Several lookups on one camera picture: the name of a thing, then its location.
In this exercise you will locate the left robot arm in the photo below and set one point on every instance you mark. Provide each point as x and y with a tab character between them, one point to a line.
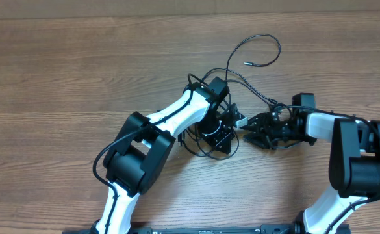
131	164

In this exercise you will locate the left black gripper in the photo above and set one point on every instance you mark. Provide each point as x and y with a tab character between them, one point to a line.
227	134

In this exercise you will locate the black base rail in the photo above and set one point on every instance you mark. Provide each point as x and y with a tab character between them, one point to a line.
206	230

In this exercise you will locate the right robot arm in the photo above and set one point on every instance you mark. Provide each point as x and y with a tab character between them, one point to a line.
354	160

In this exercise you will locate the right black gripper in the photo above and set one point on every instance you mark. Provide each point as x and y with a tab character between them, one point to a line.
264	122

